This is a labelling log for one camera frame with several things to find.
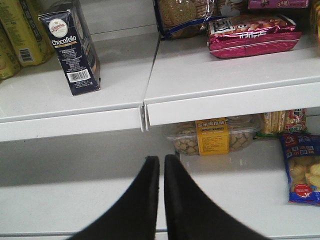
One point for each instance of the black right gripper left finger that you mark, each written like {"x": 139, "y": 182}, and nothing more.
{"x": 134, "y": 215}

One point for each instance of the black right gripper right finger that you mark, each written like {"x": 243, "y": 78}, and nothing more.
{"x": 191, "y": 214}

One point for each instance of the blue chocolate cookie box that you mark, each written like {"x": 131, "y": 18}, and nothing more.
{"x": 69, "y": 35}

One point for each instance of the clear tub yellow label biscuits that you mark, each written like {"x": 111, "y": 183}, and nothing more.
{"x": 213, "y": 136}

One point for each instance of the white store shelving unit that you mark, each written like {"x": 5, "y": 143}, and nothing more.
{"x": 65, "y": 160}

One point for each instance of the blue round biscuit bag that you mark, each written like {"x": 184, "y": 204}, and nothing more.
{"x": 301, "y": 155}

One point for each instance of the rice cracker stick bag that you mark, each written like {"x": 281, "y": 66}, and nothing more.
{"x": 276, "y": 123}

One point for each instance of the magenta snack bag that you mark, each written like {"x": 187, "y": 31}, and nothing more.
{"x": 251, "y": 35}

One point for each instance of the round cracker blue bag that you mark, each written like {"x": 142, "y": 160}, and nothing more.
{"x": 188, "y": 18}

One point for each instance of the yellow pear drink carton three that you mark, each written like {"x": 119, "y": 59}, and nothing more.
{"x": 9, "y": 64}

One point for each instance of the purple snack pack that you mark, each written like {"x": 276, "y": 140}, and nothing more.
{"x": 277, "y": 4}

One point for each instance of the yellow pear drink carton four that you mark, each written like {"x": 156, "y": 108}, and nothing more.
{"x": 25, "y": 32}

